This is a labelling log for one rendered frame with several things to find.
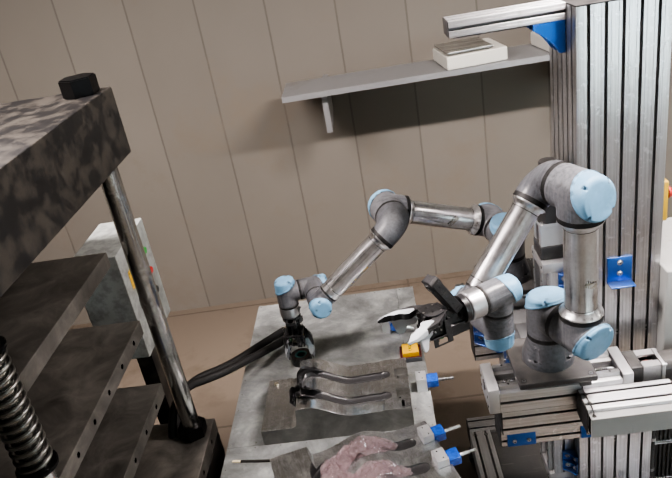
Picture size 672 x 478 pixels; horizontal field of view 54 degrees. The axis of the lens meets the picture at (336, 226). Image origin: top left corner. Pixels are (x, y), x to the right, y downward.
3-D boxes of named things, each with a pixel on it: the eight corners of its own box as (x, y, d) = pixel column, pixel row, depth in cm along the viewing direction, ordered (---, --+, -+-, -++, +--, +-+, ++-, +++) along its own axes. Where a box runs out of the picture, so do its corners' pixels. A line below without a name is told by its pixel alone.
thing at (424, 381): (453, 379, 235) (452, 366, 233) (455, 388, 230) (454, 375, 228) (416, 383, 236) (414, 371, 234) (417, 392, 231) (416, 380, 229)
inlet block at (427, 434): (457, 427, 210) (455, 413, 207) (464, 437, 205) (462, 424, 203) (418, 440, 207) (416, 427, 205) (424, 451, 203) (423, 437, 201)
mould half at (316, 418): (408, 377, 240) (404, 347, 234) (415, 428, 216) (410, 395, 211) (272, 393, 244) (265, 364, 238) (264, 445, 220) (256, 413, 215)
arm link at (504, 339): (494, 326, 178) (492, 291, 173) (522, 346, 169) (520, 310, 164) (470, 337, 175) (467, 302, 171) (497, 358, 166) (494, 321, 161)
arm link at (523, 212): (527, 144, 176) (435, 302, 181) (556, 153, 167) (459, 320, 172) (553, 162, 183) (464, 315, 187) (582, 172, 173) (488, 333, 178)
